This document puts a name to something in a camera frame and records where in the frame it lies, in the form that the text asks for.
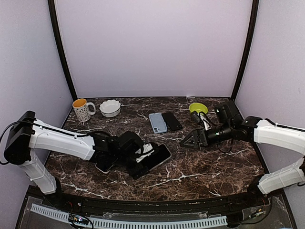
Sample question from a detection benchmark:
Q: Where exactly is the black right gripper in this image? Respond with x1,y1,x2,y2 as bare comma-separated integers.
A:
180,122,233,150

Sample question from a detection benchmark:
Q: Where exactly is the black phone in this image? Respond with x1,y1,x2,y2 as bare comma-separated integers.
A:
162,112,183,131

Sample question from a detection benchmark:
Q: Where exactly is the light blue phone case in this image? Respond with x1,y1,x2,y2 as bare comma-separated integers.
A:
149,113,168,134

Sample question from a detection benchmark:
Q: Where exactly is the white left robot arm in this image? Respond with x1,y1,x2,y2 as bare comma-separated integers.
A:
4,111,159,208

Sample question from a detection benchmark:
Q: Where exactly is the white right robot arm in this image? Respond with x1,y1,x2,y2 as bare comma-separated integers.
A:
180,116,305,207

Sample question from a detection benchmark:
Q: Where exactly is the phone in pink case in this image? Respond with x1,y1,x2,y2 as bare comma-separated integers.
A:
95,163,114,174

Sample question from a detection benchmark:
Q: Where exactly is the green bowl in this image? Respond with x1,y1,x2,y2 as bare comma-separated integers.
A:
189,103,208,116

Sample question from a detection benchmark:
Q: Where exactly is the white scalloped bowl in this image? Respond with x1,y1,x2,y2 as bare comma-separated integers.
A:
99,99,122,118

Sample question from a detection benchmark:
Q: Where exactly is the white patterned mug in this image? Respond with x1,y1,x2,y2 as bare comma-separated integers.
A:
72,98,96,123

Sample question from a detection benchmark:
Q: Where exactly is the left green circuit board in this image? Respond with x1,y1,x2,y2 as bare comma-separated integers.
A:
68,214,89,227

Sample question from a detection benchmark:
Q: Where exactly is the green circuit board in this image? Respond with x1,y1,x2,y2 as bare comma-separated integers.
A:
68,214,89,227
248,208,264,219

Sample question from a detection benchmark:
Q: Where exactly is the right green circuit board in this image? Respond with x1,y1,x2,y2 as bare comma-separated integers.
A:
248,208,264,219

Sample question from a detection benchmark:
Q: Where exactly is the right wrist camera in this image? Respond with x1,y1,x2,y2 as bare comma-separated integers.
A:
190,100,240,131

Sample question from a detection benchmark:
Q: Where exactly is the black front rail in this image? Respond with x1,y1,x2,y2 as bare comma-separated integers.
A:
43,193,270,215

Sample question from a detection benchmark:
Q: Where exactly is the white slotted cable duct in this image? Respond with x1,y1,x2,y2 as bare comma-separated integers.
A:
30,204,228,229

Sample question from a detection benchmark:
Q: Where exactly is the black right frame post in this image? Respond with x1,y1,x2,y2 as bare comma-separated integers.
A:
230,0,259,101

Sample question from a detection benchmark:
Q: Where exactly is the black frame post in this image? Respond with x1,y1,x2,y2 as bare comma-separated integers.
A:
48,0,78,100
230,0,259,101

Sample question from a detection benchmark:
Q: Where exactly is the black left frame post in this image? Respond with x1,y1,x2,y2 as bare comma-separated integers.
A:
48,0,78,100

